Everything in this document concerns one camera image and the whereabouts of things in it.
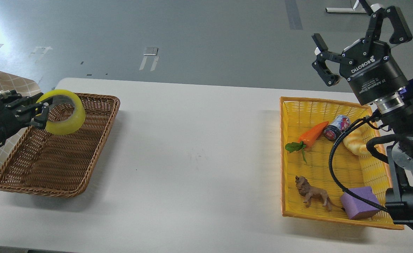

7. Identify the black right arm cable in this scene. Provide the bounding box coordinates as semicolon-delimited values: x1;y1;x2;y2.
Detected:
328;111;389;213

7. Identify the white metal stand base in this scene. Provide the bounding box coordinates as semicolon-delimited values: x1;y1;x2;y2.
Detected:
325;0;366;13

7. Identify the brown toy lion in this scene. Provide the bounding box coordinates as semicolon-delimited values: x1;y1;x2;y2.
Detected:
295;176;339;212

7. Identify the purple foam block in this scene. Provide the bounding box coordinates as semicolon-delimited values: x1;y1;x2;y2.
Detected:
340;186;380;220

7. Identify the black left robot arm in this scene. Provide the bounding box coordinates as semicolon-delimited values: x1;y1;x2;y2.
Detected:
0;90;53;148

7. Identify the yellow plastic basket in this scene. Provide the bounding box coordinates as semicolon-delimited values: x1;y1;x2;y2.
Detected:
280;97;404;230

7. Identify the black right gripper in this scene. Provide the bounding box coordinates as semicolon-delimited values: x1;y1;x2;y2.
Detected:
311;0;413;106

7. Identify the toy croissant bread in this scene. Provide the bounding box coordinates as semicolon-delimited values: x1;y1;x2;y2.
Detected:
342;127;372;156

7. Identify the brown wicker basket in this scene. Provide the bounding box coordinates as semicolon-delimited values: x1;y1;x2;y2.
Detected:
0;90;120;197

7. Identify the orange toy carrot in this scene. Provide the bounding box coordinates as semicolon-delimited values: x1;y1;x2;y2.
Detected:
284;121;329;164

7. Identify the yellow tape roll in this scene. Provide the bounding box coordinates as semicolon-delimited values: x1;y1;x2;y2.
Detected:
37;89;86;136

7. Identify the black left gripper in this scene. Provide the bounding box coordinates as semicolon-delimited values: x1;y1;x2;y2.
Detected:
0;93;53;145

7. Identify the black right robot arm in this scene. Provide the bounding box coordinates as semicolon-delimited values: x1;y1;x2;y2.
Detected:
312;0;413;230

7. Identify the small soda can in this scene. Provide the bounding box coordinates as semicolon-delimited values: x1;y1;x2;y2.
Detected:
323;114;351;142

